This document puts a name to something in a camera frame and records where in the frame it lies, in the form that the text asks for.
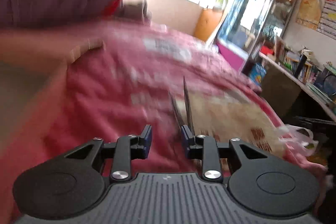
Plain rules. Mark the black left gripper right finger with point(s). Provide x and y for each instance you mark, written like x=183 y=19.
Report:
x=261 y=183

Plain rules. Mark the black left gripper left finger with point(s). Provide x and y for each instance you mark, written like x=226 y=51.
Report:
x=74 y=182

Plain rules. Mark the beige printed shopping bag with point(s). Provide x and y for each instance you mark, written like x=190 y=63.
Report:
x=228 y=113

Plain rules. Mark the red floral blanket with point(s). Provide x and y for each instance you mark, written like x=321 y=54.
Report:
x=116 y=90

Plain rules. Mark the blue duck package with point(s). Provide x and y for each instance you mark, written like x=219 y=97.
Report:
x=257 y=74

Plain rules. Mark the round black desk fan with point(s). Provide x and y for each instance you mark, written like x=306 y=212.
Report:
x=325 y=81

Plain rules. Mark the pink cardboard box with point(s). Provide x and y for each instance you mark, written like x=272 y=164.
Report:
x=28 y=57

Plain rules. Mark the black cylinder bottle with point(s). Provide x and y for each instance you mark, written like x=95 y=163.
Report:
x=300 y=65

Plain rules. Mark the glass display cabinet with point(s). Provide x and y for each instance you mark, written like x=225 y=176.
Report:
x=248 y=25

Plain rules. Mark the orange wooden cabinet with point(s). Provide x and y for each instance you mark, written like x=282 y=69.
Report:
x=207 y=22

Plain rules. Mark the grey crumpled garment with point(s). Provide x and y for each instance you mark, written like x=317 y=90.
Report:
x=134 y=10

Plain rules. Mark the white wall calendar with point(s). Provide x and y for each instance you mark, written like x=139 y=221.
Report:
x=327 y=22

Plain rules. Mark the yellow wall poster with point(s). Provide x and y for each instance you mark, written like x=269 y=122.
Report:
x=309 y=13

